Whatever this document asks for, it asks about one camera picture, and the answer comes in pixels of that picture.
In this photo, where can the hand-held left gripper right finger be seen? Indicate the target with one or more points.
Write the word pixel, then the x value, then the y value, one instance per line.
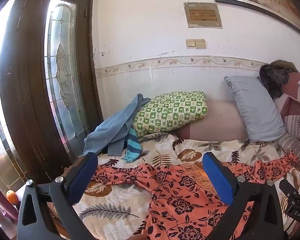
pixel 218 177

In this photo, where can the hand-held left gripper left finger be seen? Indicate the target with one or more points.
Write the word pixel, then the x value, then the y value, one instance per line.
pixel 82 175

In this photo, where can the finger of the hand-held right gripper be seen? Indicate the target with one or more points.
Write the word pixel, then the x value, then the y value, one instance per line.
pixel 288 188

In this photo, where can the orange floral garment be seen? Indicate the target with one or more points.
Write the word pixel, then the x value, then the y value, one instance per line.
pixel 180 195

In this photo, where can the striped cushion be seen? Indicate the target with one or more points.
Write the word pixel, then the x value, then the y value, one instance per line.
pixel 298 132

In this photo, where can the beige leaf-print blanket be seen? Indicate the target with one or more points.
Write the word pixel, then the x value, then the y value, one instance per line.
pixel 110 220

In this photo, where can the blue-grey sweater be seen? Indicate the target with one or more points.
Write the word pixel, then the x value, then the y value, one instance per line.
pixel 112 130

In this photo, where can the pink bed sheet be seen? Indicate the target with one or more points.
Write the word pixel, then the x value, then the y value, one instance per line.
pixel 215 122

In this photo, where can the teal striped knit garment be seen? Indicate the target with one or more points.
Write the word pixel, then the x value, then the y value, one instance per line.
pixel 133 147

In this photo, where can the pink folded quilt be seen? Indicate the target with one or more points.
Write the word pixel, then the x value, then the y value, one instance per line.
pixel 295 105

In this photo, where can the orange fruit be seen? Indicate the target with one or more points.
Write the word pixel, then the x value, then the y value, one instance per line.
pixel 11 196

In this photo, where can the grey-blue pillow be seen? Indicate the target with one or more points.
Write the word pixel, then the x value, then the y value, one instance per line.
pixel 257 110

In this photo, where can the green checked pillow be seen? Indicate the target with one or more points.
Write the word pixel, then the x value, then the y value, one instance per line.
pixel 172 112

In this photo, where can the brown wooden glass-panel door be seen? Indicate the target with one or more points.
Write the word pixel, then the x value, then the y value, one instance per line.
pixel 27 80

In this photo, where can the beige wall switch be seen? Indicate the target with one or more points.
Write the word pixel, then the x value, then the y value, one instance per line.
pixel 190 43
pixel 200 43

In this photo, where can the framed wall plaque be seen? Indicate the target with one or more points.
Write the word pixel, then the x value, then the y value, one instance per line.
pixel 203 15

